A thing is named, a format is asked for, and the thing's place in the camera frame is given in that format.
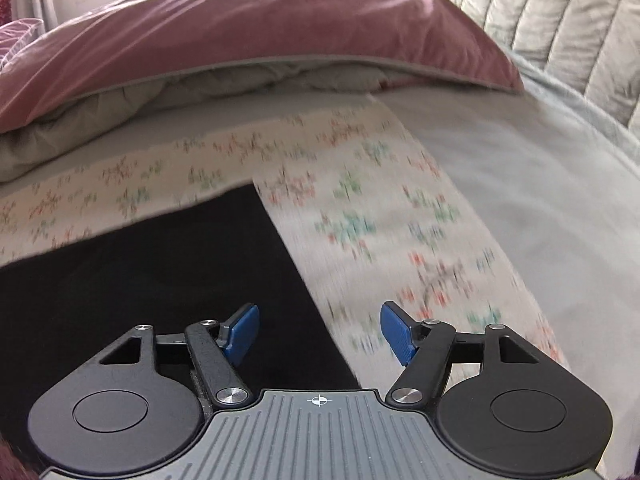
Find black pants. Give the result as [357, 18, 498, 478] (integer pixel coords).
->
[1, 185, 358, 462]

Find floral bed sheet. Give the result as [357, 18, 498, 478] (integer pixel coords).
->
[1, 96, 564, 390]

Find pink and grey duvet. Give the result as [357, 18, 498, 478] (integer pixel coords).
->
[1, 0, 523, 182]

